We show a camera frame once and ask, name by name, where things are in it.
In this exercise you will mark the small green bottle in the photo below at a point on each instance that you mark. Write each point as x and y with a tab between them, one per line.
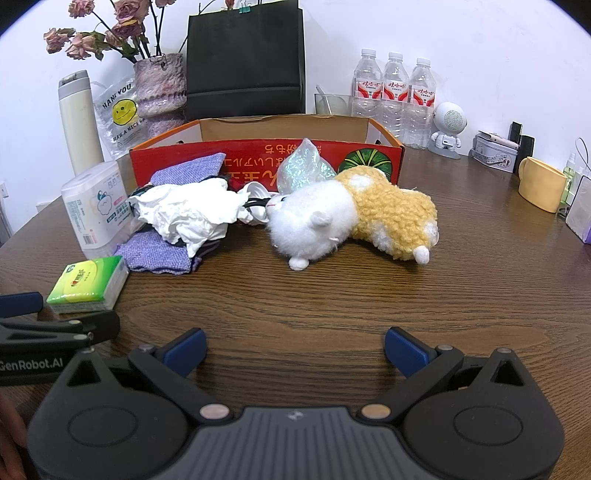
569	175

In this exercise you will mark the white plastic canister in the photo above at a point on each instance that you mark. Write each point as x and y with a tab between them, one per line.
92	203

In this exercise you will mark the dried pink roses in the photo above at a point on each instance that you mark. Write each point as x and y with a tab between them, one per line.
83	46

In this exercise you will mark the clear water bottle red label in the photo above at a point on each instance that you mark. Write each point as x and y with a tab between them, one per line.
395	92
368	87
421	101

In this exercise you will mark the grey drinking glass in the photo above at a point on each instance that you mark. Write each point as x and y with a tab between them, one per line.
340	105

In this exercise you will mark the iridescent clear plastic bag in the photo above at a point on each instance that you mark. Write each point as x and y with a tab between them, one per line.
302	170

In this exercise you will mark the pink textured vase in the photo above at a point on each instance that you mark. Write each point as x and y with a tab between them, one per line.
159	92

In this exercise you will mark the white thermos bottle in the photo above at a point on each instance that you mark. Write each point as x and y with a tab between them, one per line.
78	124

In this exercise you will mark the white and yellow plush toy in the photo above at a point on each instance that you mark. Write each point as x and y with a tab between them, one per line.
314	217

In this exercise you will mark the person's left hand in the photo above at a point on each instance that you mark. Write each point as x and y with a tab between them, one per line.
9	434

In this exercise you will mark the wooden desktop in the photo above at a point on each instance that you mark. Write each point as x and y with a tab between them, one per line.
300	295

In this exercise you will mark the purple box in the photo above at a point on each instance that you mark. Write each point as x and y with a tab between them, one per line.
581	212

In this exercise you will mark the purple cloth pouch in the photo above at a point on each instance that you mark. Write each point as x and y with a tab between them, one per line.
152	256
189	170

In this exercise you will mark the clear smiley plastic bag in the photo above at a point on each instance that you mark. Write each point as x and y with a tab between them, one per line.
120	115

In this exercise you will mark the green tissue pack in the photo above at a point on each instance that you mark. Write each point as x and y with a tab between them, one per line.
85	284

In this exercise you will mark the teal binder clip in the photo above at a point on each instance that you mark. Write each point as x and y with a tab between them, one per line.
244	7

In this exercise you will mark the printed tin box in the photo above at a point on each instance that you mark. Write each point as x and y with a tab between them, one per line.
494	157

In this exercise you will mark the red cardboard box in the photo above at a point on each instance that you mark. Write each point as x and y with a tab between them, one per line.
249	157

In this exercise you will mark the black paper bag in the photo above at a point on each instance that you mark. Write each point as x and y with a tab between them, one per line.
244	60

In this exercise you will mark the white robot figure speaker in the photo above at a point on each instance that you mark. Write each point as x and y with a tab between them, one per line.
450	120

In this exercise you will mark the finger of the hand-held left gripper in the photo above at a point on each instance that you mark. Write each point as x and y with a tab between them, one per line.
21	304
99	325

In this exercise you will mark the white tissue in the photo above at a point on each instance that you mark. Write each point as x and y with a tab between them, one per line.
184	207

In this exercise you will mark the black box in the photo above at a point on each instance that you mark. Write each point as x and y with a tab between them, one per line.
527	147

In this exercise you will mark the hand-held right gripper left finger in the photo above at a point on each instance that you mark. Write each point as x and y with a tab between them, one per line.
189	350

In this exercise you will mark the yellow cup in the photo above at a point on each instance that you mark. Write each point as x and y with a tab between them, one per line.
540	184

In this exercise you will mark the clear spoon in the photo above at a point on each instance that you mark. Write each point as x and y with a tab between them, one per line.
324	99

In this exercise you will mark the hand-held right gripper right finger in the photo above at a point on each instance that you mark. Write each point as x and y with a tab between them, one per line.
406	350

